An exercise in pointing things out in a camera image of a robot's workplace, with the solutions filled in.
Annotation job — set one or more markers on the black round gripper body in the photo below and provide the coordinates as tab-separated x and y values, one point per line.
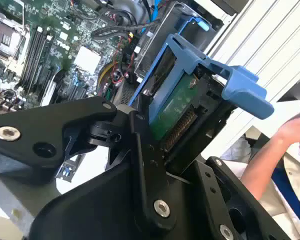
102	205

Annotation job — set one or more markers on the person's bare hand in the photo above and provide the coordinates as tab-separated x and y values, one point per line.
293	130

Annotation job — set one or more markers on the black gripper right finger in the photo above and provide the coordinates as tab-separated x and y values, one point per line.
210	182

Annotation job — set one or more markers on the hard disk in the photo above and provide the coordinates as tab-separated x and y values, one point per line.
240	85

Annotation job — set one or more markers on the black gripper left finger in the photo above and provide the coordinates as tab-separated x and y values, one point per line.
40	130

